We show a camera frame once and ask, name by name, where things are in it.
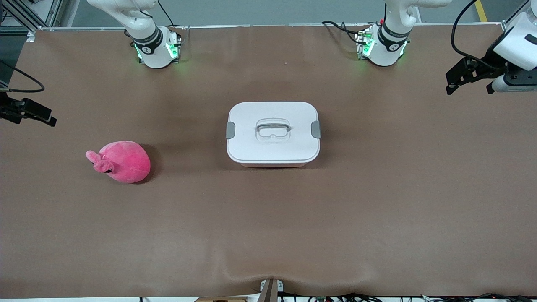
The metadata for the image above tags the pink plush toy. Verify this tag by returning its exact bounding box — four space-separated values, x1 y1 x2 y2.
86 141 151 184

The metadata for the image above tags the white box lid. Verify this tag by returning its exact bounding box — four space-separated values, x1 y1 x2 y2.
226 101 322 165

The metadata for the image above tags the pink plastic storage box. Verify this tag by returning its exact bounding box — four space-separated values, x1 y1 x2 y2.
229 159 319 168

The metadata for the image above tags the brown table mat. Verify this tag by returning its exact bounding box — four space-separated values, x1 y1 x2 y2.
0 25 537 299

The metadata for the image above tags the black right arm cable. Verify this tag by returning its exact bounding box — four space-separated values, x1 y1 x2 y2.
0 60 45 93

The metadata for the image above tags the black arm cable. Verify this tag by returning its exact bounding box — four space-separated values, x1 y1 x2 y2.
451 0 504 70
0 60 45 93

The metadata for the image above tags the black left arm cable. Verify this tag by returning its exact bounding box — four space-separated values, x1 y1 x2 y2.
451 0 504 70

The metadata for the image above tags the aluminium frame strut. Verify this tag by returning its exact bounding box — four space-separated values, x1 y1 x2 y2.
0 0 63 42
501 4 531 32

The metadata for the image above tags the black base power cable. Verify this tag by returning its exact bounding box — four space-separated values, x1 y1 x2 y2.
157 0 185 47
321 20 370 36

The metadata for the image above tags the silver table edge rail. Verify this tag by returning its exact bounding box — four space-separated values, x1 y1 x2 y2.
27 22 510 42

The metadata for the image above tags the grey metal mounting bracket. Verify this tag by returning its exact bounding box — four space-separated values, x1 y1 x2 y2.
259 278 284 302

